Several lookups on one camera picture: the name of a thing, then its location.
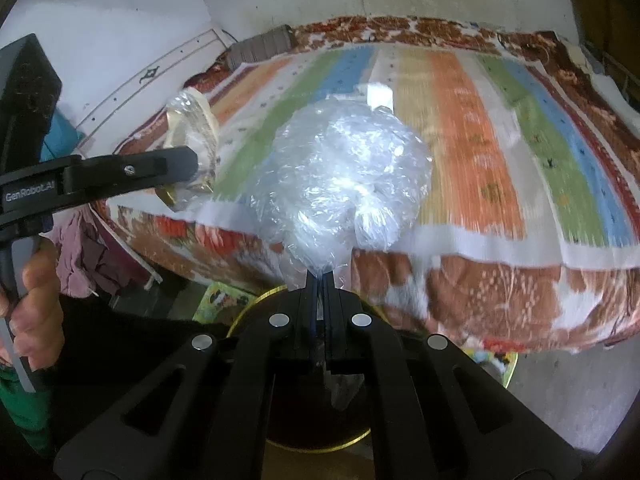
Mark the clear plastic bag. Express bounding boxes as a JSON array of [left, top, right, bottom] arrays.
[[247, 96, 432, 276]]

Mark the floral red brown blanket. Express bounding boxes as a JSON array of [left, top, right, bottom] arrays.
[[96, 16, 639, 352]]

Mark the grey striped pillow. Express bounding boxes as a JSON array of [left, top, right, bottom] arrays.
[[226, 25, 297, 70]]

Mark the person left hand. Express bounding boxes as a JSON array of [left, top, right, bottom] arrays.
[[10, 237, 64, 370]]

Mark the gold rimmed trash can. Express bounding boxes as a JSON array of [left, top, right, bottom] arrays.
[[228, 275, 370, 455]]

